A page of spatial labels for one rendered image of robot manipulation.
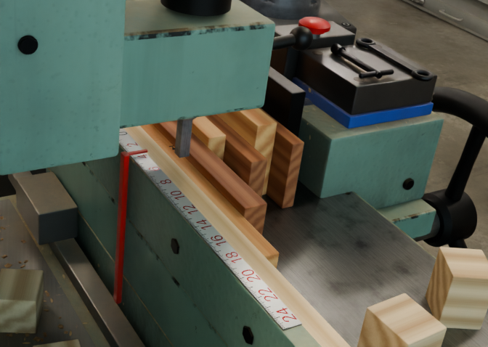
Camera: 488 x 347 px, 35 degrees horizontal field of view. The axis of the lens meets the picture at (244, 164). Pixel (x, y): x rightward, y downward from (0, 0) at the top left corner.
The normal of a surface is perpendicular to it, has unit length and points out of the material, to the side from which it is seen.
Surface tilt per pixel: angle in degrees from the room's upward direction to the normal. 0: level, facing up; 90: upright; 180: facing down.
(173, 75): 90
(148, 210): 90
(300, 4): 73
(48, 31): 90
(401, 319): 0
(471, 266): 0
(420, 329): 0
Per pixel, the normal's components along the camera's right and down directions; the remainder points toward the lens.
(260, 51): 0.51, 0.47
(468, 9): -0.84, 0.10
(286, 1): 0.16, 0.22
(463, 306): 0.05, 0.49
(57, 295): 0.12, -0.87
